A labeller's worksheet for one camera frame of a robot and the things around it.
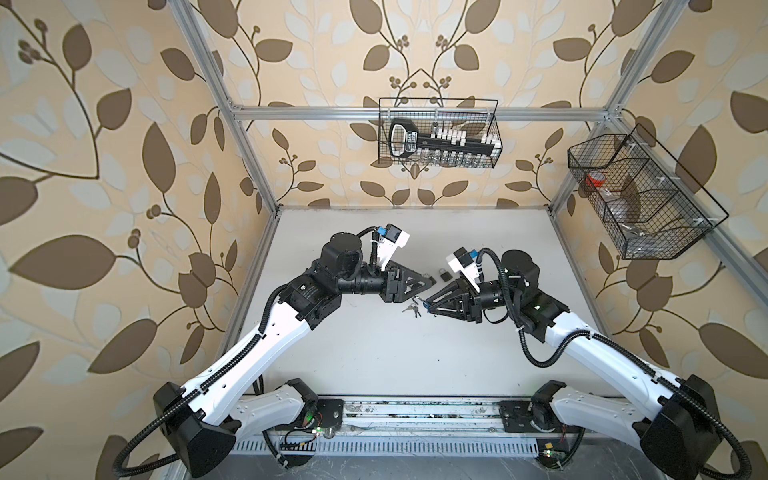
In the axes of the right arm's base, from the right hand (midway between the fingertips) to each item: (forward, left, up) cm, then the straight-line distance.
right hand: (431, 310), depth 63 cm
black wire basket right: (+23, -57, +6) cm, 61 cm away
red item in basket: (+40, -53, +2) cm, 66 cm away
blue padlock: (0, +1, +2) cm, 2 cm away
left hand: (+3, +1, +6) cm, 7 cm away
